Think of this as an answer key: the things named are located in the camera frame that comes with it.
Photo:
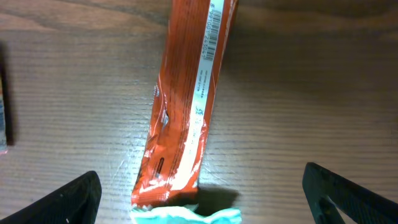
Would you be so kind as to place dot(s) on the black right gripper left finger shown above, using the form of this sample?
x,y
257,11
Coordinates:
x,y
77,202

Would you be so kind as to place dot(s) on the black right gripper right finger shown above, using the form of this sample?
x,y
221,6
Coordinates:
x,y
328,193

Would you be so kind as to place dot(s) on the light blue wet wipes pack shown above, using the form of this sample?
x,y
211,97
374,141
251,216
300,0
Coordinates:
x,y
183,215

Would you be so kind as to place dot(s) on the orange small carton box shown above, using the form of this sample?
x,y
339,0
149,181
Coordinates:
x,y
3,137

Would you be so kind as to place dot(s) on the red chocolate wafer bar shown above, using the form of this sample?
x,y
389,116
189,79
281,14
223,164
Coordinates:
x,y
183,102

